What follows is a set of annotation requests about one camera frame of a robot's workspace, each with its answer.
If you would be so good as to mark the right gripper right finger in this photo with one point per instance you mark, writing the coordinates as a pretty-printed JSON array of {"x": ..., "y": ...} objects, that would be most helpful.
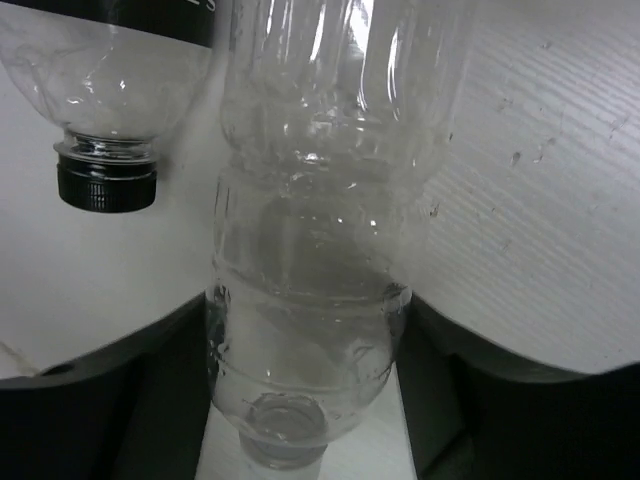
[{"x": 474, "y": 410}]

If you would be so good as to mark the clear bottle white cap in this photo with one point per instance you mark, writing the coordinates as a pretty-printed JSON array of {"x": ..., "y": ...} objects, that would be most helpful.
[{"x": 336, "y": 114}]

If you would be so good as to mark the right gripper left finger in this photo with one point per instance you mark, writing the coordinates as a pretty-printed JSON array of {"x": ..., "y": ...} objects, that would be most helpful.
[{"x": 136, "y": 408}]

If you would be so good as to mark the small bottle with black cap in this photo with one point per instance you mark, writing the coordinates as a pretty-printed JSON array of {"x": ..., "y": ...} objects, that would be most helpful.
[{"x": 114, "y": 76}]

